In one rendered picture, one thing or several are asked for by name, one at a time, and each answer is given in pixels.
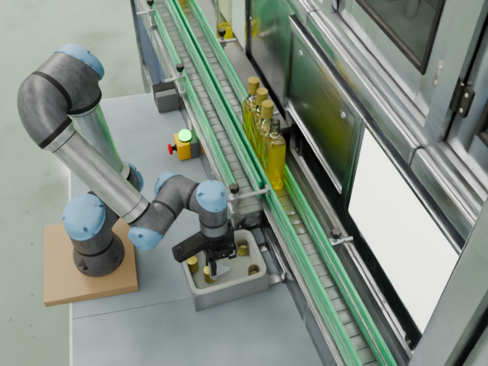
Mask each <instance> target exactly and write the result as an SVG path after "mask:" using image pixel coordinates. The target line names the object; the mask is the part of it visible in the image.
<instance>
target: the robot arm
mask: <svg viewBox="0 0 488 366"><path fill-rule="evenodd" d="M104 74H105V71H104V68H103V66H102V63H101V62H100V61H99V60H98V59H97V58H96V57H95V56H94V55H93V54H92V53H91V52H90V51H89V50H87V49H85V48H83V47H82V46H79V45H77V44H66V45H64V46H62V47H61V48H60V49H58V50H57V51H55V52H54V54H53V55H52V56H51V57H50V58H49V59H47V60H46V61H45V62H44V63H43V64H42V65H40V66H39V67H38V68H37V69H36V70H35V71H33V72H32V73H31V74H30V75H29V76H28V77H27V78H26V79H25V80H24V81H23V82H22V83H21V85H20V88H19V90H18V93H17V110H18V113H19V117H20V120H21V122H22V124H23V126H24V128H25V130H26V132H27V133H28V135H29V137H30V138H31V139H32V140H33V141H34V142H35V143H36V144H37V145H38V146H39V147H40V148H41V149H42V150H49V151H51V152H52V153H53V154H54V155H55V156H56V157H57V158H58V159H59V160H60V161H61V162H63V163H64V164H65V165H66V166H67V167H68V168H69V169H70V170H71V171H72V172H73V173H74V174H75V175H76V176H77V177H78V178H79V179H80V180H81V181H82V182H83V183H84V184H85V185H86V186H87V187H89V188H90V190H89V191H88V192H87V193H86V194H82V195H81V196H76V197H74V198H73V199H72V200H70V201H69V203H68V204H67V205H66V207H65V209H64V211H63V214H62V220H63V224H64V228H65V231H66V232H67V234H68V236H69V238H70V240H71V242H72V244H73V261H74V263H75V265H76V267H77V269H78V270H79V271H80V272H81V273H82V274H84V275H87V276H90V277H101V276H105V275H108V274H110V273H111V272H113V271H115V270H116V269H117V268H118V267H119V266H120V265H121V263H122V261H123V258H124V255H125V249H124V246H123V242H122V240H121V239H120V238H119V236H117V234H116V233H114V232H113V231H112V227H113V226H114V224H115V223H116V222H117V221H118V220H119V219H120V217H121V218H122V219H123V220H124V221H125V222H126V223H127V224H128V225H129V226H130V227H131V228H130V230H129V233H128V237H129V239H130V240H131V242H132V243H133V244H134V245H135V246H136V247H138V248H140V249H142V250H145V251H151V250H152V249H153V248H154V247H155V246H156V245H157V244H158V243H159V242H160V240H162V239H163V236H164V235H165V234H166V232H167V231H168V229H169V228H170V227H171V225H172V224H173V223H174V221H175V220H176V218H177V217H178V216H179V214H180V213H181V212H182V210H183V209H184V208H185V209H187V210H189V211H193V212H195V213H197V214H198V216H199V223H200V231H199V232H197V233H195V234H194V235H192V236H191V237H189V238H187V239H186V240H183V241H182V242H180V243H179V244H177V245H175V246H174V247H173V248H172V249H171V250H172V253H173V255H174V259H175V260H176V261H178V262H179V263H182V262H183V261H185V260H187V259H189V258H190V257H192V256H194V255H195V254H197V253H199V252H201V251H203V255H204V259H205V263H206V266H208V267H209V273H210V278H211V279H212V280H216V278H217V277H218V276H219V275H221V274H224V273H225V272H228V271H229V270H230V266H227V265H223V264H222V261H221V260H218V259H225V258H229V259H233V258H237V253H236V245H235V236H234V227H233V226H232V222H231V220H230V219H228V216H227V203H228V199H227V192H226V188H225V186H224V185H223V184H222V183H221V182H218V181H216V180H213V181H212V180H211V181H210V180H206V181H204V182H202V183H198V182H195V181H193V180H191V179H188V178H186V177H183V176H182V175H181V174H175V173H173V172H170V171H165V172H163V173H162V174H161V175H160V176H159V177H158V180H157V182H156V183H155V187H154V193H155V195H156V197H155V199H154V200H153V201H152V202H151V203H149V201H148V200H147V199H146V198H145V197H144V196H143V195H141V194H140V192H141V190H142V188H143V184H144V182H143V178H142V175H141V174H140V172H139V171H138V170H136V167H135V166H134V165H133V164H132V163H130V162H128V161H126V160H123V159H121V158H120V156H119V154H118V151H117V148H116V146H115V143H114V141H113V138H112V135H111V133H110V130H109V128H108V125H107V122H106V120H105V117H104V115H103V112H102V109H101V107H100V105H99V103H100V101H101V99H102V92H101V89H100V87H99V81H101V80H102V77H103V76H104ZM232 244H233V246H232ZM233 251H235V254H234V255H233V256H230V254H232V253H233Z"/></svg>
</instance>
